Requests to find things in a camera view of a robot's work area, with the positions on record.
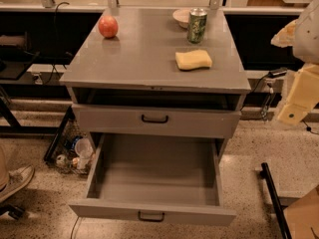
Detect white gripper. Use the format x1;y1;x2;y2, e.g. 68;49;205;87
270;20;319;125

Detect yellow sponge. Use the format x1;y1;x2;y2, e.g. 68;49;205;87
175;50;212;71

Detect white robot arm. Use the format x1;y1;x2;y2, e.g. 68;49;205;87
270;0;319;125

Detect grey drawer cabinet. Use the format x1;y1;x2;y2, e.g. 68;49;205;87
59;6;252;141

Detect open grey lower drawer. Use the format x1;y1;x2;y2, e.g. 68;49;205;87
70;133;236;226

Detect closed grey upper drawer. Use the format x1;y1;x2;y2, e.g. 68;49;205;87
72;105;240;138

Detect green soda can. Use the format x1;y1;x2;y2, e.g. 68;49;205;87
187;8;207;44

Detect white bowl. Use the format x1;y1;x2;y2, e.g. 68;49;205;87
172;9;189;29

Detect red apple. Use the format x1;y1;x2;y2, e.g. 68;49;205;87
98;15;119;38

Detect cardboard box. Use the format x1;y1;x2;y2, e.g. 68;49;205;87
284;185;319;239

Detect clear plastic cup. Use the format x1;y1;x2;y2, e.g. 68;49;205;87
75;138;93;170

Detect grey sneaker shoe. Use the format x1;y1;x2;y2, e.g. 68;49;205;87
0;165;35;202

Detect black power adapter with cable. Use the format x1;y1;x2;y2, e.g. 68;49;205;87
241;68;287;110

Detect black metal chair frame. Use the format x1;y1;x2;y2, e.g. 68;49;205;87
260;162;292;239

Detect wire basket with trash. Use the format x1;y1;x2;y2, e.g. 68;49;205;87
43;107;92;176

